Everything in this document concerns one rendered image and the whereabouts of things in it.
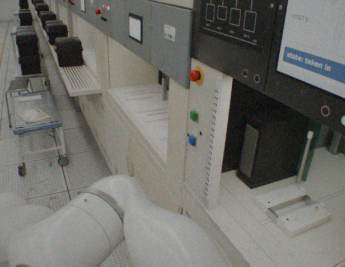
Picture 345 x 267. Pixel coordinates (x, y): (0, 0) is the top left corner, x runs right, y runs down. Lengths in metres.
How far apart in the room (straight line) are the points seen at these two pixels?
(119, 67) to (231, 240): 1.71
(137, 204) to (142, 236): 0.05
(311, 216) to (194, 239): 0.92
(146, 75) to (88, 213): 2.15
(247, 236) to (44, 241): 0.83
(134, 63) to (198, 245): 2.20
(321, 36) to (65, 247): 0.57
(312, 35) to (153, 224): 0.49
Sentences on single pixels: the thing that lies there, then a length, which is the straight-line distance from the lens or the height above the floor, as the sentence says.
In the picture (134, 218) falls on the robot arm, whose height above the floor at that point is 1.39.
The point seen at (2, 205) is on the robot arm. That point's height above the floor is 1.18.
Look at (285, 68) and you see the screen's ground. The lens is 0.74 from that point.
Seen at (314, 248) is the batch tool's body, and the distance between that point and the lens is 1.18.
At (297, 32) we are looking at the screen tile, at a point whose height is 1.56.
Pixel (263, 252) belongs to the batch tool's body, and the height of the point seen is 0.87.
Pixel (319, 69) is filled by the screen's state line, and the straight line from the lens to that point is 0.68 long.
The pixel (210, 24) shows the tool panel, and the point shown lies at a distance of 0.99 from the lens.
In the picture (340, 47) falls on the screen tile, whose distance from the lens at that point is 0.65.
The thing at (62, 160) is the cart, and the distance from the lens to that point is 3.10.
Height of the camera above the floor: 1.65
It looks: 27 degrees down
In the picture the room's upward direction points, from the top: 2 degrees clockwise
